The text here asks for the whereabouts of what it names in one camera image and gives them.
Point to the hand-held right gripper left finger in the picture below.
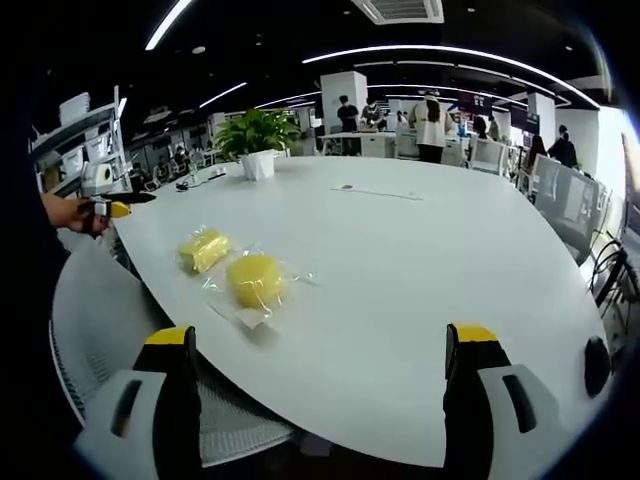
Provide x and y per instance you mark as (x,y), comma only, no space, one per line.
(175,400)

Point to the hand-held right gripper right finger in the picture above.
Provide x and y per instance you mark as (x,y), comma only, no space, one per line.
(470,400)

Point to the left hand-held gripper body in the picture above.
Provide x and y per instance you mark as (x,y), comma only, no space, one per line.
(97,177)

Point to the person's left hand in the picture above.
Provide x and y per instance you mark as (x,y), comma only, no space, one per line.
(72,215)

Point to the white storage shelf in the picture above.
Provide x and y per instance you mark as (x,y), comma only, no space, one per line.
(80,140)

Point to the white mesh office chair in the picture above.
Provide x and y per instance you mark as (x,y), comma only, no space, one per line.
(110,320)

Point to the black oval object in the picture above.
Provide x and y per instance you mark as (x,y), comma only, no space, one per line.
(597,367)

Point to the green potted plant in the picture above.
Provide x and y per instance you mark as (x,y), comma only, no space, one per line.
(257,135)

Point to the long ceiling light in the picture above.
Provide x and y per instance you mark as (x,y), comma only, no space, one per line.
(450,56)
(167,22)

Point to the grey mesh office chair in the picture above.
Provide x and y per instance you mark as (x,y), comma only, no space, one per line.
(570,205)

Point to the ceiling air conditioner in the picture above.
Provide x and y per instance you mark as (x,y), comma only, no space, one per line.
(400,10)

